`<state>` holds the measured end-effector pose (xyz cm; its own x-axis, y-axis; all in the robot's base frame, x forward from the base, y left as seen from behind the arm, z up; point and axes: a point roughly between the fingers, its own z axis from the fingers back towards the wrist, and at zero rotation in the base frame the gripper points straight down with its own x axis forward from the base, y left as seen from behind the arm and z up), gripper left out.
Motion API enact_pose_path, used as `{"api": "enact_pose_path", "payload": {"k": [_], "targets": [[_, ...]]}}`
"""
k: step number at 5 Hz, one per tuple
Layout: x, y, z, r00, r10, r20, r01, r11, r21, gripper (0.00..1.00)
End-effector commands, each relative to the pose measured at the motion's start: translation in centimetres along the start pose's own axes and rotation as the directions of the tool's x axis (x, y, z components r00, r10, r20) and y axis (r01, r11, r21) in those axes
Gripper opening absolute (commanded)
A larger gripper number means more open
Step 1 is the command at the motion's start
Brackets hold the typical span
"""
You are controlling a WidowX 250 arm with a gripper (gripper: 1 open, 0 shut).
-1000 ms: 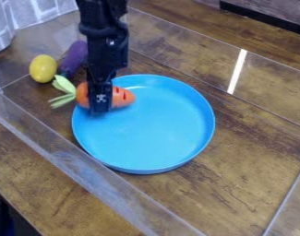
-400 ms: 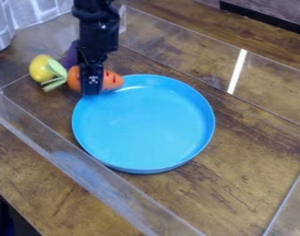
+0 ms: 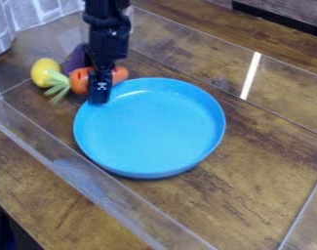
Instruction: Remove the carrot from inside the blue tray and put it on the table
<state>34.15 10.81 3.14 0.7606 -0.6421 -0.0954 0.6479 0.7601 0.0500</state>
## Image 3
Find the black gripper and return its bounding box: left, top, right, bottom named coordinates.
left=83, top=19, right=131, bottom=104

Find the orange toy carrot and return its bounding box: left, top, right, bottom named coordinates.
left=42, top=65, right=131, bottom=106

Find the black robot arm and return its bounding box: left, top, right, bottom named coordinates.
left=82, top=0, right=133, bottom=104

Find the blue round tray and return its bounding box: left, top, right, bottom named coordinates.
left=74, top=77, right=226, bottom=179

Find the purple toy eggplant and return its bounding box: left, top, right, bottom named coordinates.
left=62, top=43, right=88, bottom=75

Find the yellow toy lemon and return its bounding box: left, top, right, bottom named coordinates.
left=30, top=58, right=60, bottom=88

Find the grey white curtain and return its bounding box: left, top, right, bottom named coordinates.
left=0, top=0, right=83, bottom=54

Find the clear acrylic barrier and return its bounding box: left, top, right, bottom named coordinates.
left=0, top=94, right=217, bottom=250

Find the dark wooden board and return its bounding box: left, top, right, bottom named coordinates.
left=233, top=0, right=317, bottom=36

